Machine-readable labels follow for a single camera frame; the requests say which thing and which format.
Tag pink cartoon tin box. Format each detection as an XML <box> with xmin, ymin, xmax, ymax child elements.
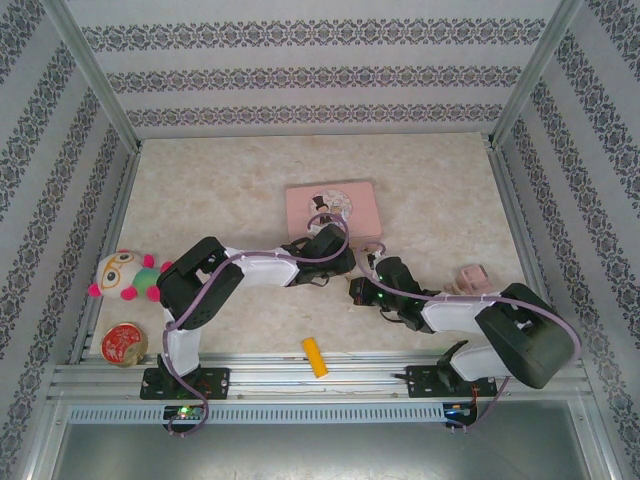
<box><xmin>284</xmin><ymin>181</ymin><xmax>384</xmax><ymax>241</ymax></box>

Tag small pink plastic toy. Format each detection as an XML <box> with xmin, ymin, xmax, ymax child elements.
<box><xmin>442</xmin><ymin>264</ymin><xmax>491</xmax><ymax>297</ymax></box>

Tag yellow rectangular block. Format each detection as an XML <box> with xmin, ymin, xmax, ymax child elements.
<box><xmin>300</xmin><ymin>337</ymin><xmax>330</xmax><ymax>379</ymax></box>

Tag grey metal shelf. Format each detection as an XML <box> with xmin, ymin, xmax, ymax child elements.
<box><xmin>47</xmin><ymin>422</ymin><xmax>604</xmax><ymax>480</ymax></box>

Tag white plush doll with glasses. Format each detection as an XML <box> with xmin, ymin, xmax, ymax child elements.
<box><xmin>88</xmin><ymin>249</ymin><xmax>174</xmax><ymax>303</ymax></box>

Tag round red and gold tin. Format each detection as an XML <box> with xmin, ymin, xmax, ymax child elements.
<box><xmin>100</xmin><ymin>322</ymin><xmax>149</xmax><ymax>368</ymax></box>

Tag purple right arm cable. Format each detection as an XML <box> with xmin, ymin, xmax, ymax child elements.
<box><xmin>355</xmin><ymin>241</ymin><xmax>583</xmax><ymax>434</ymax></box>

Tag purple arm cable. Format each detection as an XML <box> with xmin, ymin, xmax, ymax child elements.
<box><xmin>162</xmin><ymin>215</ymin><xmax>351</xmax><ymax>440</ymax></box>
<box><xmin>355</xmin><ymin>241</ymin><xmax>583</xmax><ymax>434</ymax></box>

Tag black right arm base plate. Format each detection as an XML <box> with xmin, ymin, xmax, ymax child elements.
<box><xmin>405</xmin><ymin>364</ymin><xmax>494</xmax><ymax>400</ymax></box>

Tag aluminium mounting rail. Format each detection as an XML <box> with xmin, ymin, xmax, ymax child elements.
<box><xmin>47</xmin><ymin>351</ymin><xmax>594</xmax><ymax>402</ymax></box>

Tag aluminium side rail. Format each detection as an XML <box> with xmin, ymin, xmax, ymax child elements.
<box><xmin>489</xmin><ymin>147</ymin><xmax>587</xmax><ymax>362</ymax></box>
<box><xmin>68</xmin><ymin>149</ymin><xmax>142</xmax><ymax>364</ymax></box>

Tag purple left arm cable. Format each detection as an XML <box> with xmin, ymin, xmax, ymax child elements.
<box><xmin>162</xmin><ymin>215</ymin><xmax>351</xmax><ymax>440</ymax></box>

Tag slotted grey cable duct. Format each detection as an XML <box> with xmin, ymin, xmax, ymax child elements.
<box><xmin>67</xmin><ymin>403</ymin><xmax>447</xmax><ymax>426</ymax></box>

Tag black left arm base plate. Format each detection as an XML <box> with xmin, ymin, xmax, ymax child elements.
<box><xmin>139</xmin><ymin>367</ymin><xmax>232</xmax><ymax>401</ymax></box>

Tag aluminium frame post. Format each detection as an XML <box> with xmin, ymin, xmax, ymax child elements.
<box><xmin>488</xmin><ymin>0</ymin><xmax>584</xmax><ymax>149</ymax></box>
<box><xmin>42</xmin><ymin>0</ymin><xmax>143</xmax><ymax>151</ymax></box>

